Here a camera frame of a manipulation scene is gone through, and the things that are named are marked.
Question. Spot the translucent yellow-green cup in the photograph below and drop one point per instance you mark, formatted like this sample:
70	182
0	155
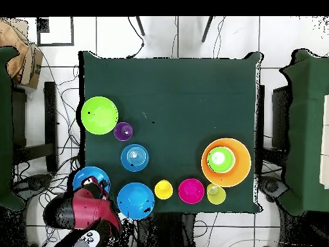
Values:
219	197

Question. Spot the black tripod leg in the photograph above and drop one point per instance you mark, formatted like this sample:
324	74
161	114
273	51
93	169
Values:
140	25
207	29

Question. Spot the black robot pedestal leg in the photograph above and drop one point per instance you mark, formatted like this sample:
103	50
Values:
271	186
33	184

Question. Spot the black box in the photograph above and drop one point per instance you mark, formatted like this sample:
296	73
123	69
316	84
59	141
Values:
280	115

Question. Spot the large blue bowl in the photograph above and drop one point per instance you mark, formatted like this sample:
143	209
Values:
82	175
135	199

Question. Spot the cardboard box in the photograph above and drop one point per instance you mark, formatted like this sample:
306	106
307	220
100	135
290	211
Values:
32	64

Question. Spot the black floor stand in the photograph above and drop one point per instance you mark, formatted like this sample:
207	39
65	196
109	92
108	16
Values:
50	115

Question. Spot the small red bowl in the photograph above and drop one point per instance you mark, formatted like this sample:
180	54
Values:
191	191

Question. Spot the small green bowl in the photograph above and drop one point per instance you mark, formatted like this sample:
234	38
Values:
221	159

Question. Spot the black square floor frame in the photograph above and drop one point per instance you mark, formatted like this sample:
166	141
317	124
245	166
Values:
42	25

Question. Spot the small blue ridged bowl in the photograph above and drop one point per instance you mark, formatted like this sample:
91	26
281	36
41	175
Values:
135	157

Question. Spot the large green bowl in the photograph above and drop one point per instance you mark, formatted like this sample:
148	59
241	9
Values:
99	115

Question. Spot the purple cup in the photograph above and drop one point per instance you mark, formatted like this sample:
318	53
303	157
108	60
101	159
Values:
123	131

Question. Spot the green cloth side table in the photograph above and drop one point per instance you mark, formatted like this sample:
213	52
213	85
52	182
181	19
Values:
5	128
305	128

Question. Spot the dark green tablecloth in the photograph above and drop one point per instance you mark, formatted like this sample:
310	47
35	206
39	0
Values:
167	90

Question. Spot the large orange bowl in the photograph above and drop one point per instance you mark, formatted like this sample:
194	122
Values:
241	167

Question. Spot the yellow cup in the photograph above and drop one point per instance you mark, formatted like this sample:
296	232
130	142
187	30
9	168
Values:
163	190

